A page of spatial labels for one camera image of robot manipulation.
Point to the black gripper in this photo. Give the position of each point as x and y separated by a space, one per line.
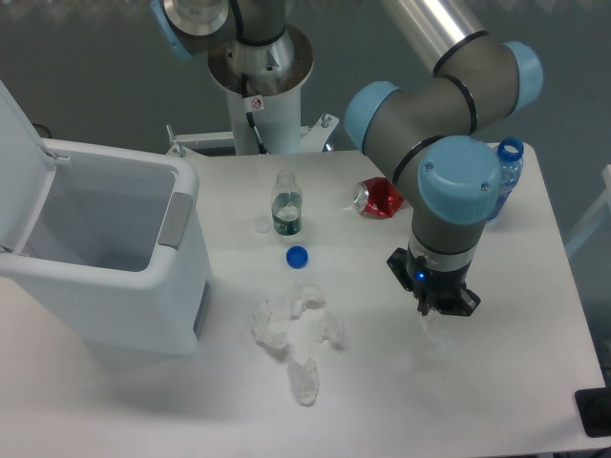
445 292

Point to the white paper ball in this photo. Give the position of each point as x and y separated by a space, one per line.
434 328

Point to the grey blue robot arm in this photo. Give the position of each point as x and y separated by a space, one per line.
423 143

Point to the white trash bin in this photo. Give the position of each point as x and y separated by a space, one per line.
117 252

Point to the white trash bin lid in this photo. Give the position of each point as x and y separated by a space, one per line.
27 173

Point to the crumpled white paper right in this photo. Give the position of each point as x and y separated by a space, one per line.
331 328

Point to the crumpled white paper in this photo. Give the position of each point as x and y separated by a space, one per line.
304 296
261 330
304 380
331 328

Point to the crushed red soda can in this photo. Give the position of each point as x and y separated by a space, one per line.
376 197

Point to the crumpled white paper top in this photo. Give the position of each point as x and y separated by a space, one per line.
304 296

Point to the blue bottle cap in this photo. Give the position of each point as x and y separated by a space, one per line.
296 257

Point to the crumpled white paper bottom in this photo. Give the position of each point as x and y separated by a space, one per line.
304 380

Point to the crumpled white paper left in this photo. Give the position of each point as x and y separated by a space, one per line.
261 330

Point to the blue plastic bottle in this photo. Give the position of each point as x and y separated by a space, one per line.
510 152

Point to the clear green label bottle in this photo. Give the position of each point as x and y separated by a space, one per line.
286 204

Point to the white bottle cap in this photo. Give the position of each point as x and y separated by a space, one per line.
262 225

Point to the black device table corner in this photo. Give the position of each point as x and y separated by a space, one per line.
594 411

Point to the white frame right edge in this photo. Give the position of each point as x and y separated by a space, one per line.
591 220

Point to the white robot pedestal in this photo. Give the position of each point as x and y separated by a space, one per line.
263 90

